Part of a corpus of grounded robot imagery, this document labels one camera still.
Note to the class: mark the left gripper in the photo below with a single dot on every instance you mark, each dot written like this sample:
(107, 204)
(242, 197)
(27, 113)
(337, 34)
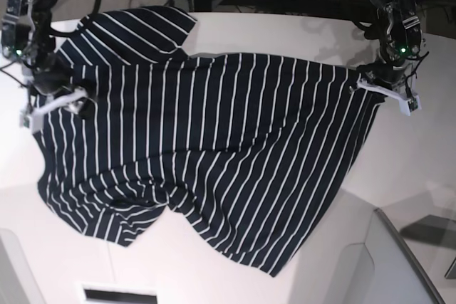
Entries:
(391, 80)

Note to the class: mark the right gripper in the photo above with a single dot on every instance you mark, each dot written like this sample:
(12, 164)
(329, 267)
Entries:
(52, 84)

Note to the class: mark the navy white striped t-shirt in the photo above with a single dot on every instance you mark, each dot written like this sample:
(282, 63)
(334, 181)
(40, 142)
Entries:
(250, 148)

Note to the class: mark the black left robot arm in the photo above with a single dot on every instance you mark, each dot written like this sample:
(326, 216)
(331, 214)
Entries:
(396, 26)

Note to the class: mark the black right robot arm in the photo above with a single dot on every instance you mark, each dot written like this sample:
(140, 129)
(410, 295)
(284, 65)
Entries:
(28, 39)

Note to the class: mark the grey monitor edge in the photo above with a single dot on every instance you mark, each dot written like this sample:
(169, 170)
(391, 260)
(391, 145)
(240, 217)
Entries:
(407, 281)

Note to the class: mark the white slotted box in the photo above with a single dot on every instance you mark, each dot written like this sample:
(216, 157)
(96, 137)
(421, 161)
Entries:
(117, 296)

